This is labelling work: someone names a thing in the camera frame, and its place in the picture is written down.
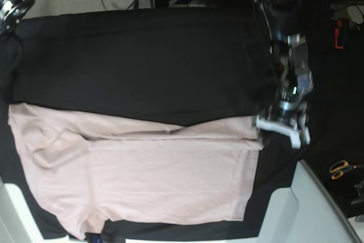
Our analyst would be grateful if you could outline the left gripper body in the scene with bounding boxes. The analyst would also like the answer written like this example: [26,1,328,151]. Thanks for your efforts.
[266,100,307,129]

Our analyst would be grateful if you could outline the pink T-shirt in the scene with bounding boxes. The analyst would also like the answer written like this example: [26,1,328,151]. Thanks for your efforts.
[8,104,262,240]

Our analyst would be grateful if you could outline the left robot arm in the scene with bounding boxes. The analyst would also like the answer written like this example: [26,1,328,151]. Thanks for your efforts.
[254,0,313,149]

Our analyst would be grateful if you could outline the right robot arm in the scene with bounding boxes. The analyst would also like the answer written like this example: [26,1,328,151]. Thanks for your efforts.
[1,0,35,94]

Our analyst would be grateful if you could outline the white base block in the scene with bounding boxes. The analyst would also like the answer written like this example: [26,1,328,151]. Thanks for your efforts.
[257,160,362,242]
[1,182,44,243]

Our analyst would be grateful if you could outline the black device right edge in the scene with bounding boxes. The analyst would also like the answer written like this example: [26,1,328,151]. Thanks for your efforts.
[351,180,364,205]

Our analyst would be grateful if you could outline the red and black clamp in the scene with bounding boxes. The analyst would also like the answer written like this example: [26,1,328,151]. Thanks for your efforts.
[334,18,349,50]

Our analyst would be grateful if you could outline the black table cloth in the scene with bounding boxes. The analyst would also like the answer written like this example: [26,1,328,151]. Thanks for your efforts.
[0,8,364,242]

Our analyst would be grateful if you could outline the orange handled scissors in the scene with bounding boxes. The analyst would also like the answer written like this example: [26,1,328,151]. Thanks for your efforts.
[329,160,363,180]

